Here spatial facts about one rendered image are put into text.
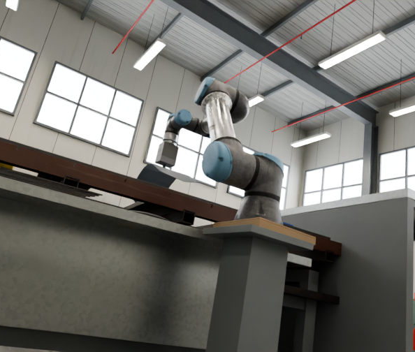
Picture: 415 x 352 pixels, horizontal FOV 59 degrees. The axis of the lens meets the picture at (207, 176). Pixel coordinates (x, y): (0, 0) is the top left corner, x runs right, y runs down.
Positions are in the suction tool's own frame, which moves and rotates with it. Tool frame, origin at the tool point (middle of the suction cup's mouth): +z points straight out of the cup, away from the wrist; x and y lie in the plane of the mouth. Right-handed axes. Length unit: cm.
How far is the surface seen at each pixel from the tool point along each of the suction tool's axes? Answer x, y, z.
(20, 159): 32, 63, 22
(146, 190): 36.3, 20.8, 20.3
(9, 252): 37, 58, 51
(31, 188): 53, 59, 34
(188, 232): 57, 12, 35
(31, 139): -802, 11, -233
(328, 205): 36, -79, -2
